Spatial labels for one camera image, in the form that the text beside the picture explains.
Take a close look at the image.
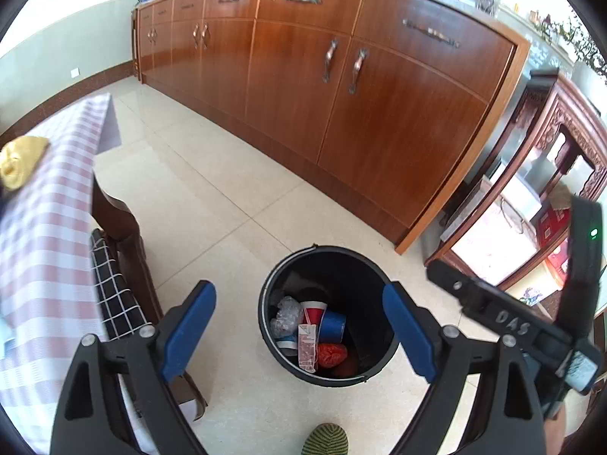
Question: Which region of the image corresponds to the red and white carton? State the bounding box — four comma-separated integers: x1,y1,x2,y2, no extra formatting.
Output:
297,323,318,372

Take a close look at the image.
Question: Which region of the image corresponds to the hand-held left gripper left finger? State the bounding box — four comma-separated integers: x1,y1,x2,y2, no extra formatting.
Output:
50,281,217,455

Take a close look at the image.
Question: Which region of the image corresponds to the wooden chair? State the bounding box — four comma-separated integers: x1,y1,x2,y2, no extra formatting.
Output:
92,175,209,422

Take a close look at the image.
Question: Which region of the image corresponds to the leafy green plant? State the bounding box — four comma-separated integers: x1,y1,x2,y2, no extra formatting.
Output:
545,14,607,72

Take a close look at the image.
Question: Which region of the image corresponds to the clear plastic bag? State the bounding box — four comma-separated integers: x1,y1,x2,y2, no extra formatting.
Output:
270,296,304,337

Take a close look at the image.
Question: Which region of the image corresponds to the black plastic bin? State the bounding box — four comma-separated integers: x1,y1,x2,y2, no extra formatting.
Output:
258,245,401,388

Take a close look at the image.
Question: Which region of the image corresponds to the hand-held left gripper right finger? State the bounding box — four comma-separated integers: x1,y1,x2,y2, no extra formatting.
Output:
382,282,546,455

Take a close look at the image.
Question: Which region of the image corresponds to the black checkered seat cushion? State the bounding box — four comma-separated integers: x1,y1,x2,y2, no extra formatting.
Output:
90,228,143,342

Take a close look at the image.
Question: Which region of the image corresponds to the carved wooden side table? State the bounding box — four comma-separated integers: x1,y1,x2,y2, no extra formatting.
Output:
424,69,607,323

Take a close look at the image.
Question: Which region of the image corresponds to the long wooden cabinet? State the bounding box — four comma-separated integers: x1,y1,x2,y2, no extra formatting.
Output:
130,0,531,254

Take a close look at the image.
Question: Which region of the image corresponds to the person's right forearm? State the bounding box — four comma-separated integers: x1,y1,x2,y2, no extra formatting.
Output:
544,405,568,455

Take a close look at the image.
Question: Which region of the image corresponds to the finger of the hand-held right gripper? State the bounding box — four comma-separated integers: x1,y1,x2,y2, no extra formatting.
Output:
427,260,489,316

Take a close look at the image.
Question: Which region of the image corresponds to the red plastic bag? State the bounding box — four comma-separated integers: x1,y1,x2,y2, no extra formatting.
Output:
317,342,349,368

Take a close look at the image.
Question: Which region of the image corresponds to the purple checkered tablecloth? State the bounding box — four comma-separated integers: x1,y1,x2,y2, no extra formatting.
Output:
0,93,121,453

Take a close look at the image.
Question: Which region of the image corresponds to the red paper cup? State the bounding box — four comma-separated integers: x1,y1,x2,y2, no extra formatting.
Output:
301,301,329,335

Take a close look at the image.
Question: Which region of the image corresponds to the green striped slipper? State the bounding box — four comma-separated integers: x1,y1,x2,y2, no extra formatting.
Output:
302,423,349,455

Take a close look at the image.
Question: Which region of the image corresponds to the yellow cloth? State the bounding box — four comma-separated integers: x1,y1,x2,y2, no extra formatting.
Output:
0,136,50,190

